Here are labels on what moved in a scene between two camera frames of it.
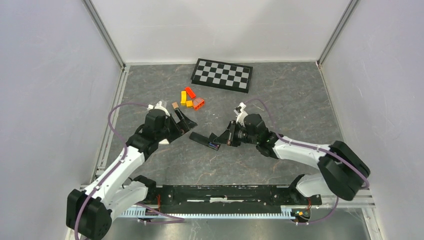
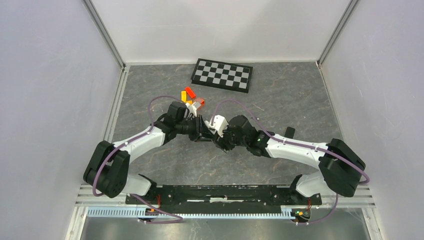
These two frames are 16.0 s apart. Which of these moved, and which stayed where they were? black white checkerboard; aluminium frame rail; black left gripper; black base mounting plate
Moved: black left gripper
Stayed: black base mounting plate; aluminium frame rail; black white checkerboard
